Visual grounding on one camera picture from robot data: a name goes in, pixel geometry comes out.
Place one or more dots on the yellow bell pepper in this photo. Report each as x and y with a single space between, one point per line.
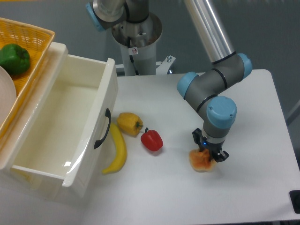
130 123

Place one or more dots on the yellow woven basket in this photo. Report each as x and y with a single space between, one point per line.
36 41

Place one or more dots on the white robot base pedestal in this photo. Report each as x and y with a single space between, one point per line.
138 46

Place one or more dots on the black object at table edge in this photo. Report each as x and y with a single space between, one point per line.
295 200

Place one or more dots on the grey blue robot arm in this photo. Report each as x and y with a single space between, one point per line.
202 92

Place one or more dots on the white plastic drawer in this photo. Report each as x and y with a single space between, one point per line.
57 157

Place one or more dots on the white drawer cabinet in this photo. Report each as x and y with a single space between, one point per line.
15 135

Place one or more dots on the round knotted bread roll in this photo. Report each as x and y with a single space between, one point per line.
200 161

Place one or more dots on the white plate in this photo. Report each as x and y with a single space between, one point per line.
7 94

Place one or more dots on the yellow banana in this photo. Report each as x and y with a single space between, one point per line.
120 151

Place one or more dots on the black drawer handle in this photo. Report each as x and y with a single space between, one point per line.
105 129

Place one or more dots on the green bell pepper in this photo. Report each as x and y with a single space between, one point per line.
14 59

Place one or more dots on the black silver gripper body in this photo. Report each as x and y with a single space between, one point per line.
214 145

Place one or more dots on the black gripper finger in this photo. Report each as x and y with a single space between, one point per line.
197 138
219 156

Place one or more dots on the red bell pepper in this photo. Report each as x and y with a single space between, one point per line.
152 140

